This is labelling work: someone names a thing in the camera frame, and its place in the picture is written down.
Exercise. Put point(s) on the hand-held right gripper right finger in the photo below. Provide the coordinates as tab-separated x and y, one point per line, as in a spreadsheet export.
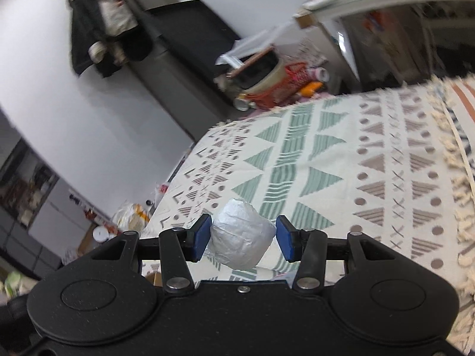
285	239

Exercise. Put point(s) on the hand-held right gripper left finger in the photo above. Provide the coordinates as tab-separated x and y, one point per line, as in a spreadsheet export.
202	235

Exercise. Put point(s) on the brown cardboard box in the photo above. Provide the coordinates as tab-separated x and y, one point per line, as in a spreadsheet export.
152	279

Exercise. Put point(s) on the white and red plastic bag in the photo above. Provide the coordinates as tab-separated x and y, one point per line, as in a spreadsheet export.
161	193

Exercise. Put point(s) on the yellow and white bag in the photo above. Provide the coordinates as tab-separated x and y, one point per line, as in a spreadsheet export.
130	217

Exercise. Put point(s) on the geometric patterned blanket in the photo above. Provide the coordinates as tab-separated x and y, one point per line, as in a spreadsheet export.
352	163

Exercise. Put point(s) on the orange packet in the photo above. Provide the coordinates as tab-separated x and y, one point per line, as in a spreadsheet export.
310	89

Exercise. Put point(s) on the red plastic basket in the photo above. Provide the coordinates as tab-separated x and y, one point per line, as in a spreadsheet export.
285	81

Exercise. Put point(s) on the pink paper tube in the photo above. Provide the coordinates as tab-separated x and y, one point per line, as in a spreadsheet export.
321	74

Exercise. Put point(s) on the black and beige bowl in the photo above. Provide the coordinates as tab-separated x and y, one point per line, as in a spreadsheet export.
261	70

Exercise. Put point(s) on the clear plastic bag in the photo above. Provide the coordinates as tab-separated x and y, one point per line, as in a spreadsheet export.
246	46

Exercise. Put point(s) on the hanging dark clothes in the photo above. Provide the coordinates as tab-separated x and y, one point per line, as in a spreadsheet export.
107	18

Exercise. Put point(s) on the black monitor leaning on wall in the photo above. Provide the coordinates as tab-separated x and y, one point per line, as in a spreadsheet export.
193	33

